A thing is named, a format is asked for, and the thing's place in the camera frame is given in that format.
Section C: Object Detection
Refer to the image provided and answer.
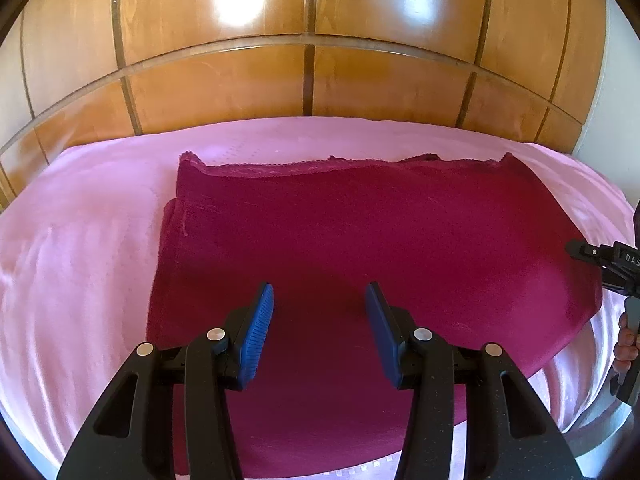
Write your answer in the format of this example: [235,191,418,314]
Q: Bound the wooden headboard panels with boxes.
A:
[0,0,608,211]

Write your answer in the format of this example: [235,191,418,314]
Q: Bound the pale bed frame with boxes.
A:
[562,395,632,463]

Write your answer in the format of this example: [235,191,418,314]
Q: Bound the person's right hand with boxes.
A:
[613,312,640,376]

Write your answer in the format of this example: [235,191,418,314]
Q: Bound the pink bed sheet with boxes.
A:
[0,116,636,480]

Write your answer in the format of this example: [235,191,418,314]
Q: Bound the dark red knit garment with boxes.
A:
[145,151,605,478]

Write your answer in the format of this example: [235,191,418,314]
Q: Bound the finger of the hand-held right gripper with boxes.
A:
[566,240,615,262]

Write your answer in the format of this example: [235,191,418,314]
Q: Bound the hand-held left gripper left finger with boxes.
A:
[56,282,275,480]

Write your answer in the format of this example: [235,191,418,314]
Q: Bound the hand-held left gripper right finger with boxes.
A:
[364,282,583,480]

